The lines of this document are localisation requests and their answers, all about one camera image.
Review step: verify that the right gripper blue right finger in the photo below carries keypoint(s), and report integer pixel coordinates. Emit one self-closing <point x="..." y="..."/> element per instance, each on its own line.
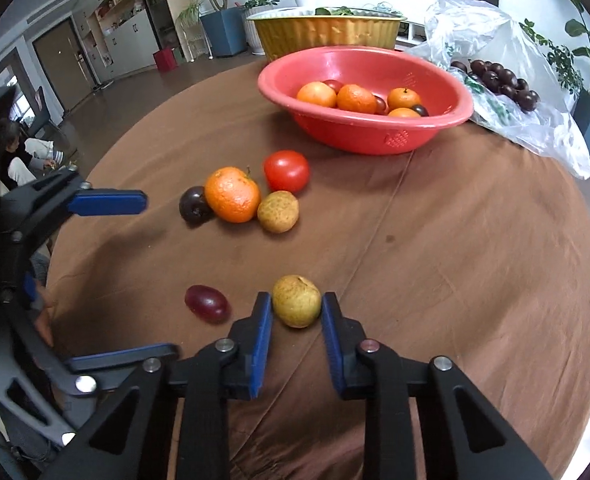
<point x="332" y="322"/>

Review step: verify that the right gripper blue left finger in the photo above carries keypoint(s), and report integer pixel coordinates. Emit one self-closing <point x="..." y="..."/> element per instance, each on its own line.
<point x="261" y="325"/>

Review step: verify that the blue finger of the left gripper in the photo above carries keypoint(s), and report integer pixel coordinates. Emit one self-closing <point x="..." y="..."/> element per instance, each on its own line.
<point x="106" y="202"/>
<point x="121" y="358"/>

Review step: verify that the large front orange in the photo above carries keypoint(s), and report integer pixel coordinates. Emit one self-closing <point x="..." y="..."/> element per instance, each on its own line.
<point x="404" y="112"/>

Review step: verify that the person's left hand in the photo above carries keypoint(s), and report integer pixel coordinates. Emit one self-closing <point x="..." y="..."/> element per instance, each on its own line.
<point x="42" y="323"/>

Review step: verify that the red tomato on table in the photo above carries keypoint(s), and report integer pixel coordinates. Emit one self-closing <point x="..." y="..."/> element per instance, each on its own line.
<point x="286" y="171"/>

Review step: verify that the brown tablecloth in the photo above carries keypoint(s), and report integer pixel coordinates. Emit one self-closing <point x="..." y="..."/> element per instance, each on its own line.
<point x="470" y="247"/>

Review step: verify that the small red bin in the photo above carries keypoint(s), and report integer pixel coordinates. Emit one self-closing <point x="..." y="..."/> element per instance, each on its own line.
<point x="165" y="60"/>

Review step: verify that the wooden shelf cabinet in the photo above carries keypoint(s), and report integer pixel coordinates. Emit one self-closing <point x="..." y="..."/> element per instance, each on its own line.
<point x="121" y="36"/>

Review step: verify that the tall plant blue pot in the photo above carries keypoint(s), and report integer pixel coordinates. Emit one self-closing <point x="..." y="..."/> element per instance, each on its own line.
<point x="221" y="23"/>

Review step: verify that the red tomato in basin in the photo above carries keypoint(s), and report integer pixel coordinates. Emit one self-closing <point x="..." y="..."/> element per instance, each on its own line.
<point x="334" y="84"/>

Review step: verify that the red plastic basin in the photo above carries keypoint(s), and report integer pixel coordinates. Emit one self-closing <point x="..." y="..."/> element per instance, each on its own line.
<point x="401" y="79"/>

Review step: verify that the gold foil basin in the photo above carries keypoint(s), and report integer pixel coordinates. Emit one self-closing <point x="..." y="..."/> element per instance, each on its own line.
<point x="289" y="30"/>

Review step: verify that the white ribbed pot plant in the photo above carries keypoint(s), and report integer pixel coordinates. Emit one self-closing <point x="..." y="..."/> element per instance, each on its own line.
<point x="251" y="8"/>

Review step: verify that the clear plastic bag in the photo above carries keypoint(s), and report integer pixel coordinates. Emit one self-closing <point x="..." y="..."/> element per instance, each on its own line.
<point x="466" y="29"/>

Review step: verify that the dark plums in bag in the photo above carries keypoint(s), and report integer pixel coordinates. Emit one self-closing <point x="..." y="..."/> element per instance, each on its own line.
<point x="500" y="81"/>

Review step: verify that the green vegetables in basin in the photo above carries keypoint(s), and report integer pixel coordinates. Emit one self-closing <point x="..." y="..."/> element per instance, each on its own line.
<point x="333" y="11"/>

